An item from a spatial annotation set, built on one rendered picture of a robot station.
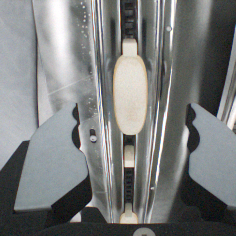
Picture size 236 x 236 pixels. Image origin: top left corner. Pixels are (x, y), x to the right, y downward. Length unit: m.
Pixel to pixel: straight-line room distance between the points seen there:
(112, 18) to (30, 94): 0.15
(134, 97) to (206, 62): 0.10
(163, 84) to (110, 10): 0.09
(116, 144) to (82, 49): 0.13
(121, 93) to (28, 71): 0.13
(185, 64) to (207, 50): 0.03
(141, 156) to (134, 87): 0.11
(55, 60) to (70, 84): 0.03
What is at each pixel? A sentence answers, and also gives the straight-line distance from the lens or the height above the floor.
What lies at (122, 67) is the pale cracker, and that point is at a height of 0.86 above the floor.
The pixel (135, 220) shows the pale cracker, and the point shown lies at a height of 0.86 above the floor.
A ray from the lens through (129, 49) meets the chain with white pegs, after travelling 0.17.
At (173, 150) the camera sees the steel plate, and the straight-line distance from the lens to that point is 0.30.
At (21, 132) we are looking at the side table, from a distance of 0.32.
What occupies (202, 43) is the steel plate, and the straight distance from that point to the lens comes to 0.24.
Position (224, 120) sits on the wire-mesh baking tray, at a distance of 0.20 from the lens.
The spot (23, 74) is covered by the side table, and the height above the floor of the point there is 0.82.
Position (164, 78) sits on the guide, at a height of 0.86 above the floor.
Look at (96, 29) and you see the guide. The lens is 0.18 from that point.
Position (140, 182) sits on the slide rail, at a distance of 0.30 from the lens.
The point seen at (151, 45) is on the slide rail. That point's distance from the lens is 0.19.
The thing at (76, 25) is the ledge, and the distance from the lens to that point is 0.18.
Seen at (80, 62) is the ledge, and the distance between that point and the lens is 0.19.
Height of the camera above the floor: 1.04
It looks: 59 degrees down
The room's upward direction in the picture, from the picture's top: 175 degrees counter-clockwise
